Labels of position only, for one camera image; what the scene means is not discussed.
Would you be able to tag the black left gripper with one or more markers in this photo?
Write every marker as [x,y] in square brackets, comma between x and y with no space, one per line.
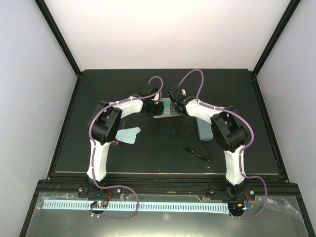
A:
[159,111]

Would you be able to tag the beige glasses case green lining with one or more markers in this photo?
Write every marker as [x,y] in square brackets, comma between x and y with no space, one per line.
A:
[173,113]

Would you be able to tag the blue-grey glasses case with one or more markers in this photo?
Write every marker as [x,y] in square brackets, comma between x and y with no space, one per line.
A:
[204,130]

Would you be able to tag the pink sunglasses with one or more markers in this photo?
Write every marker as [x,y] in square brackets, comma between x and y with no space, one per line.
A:
[116,142]

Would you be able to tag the light blue cleaning cloth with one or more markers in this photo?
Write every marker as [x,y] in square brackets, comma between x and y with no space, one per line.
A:
[166,105]

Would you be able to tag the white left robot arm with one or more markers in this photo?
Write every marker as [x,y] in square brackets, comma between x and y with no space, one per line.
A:
[104,125]

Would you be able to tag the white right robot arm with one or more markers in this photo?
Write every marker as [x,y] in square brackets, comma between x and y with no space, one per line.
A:
[228,131]

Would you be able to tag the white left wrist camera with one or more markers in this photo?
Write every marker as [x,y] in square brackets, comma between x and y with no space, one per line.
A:
[157,97]

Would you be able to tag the black front mounting rail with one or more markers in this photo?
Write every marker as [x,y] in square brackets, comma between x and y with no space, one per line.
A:
[164,184]

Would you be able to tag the white slotted cable duct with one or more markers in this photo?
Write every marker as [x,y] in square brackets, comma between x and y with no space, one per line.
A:
[185,207]

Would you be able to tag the black right frame post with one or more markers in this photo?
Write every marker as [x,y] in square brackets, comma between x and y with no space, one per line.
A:
[284,20]

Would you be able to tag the black frame post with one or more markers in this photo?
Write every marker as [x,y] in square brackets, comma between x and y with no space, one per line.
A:
[42,6]
[284,20]

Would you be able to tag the black left frame post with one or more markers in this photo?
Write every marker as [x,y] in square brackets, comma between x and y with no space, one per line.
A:
[42,6]

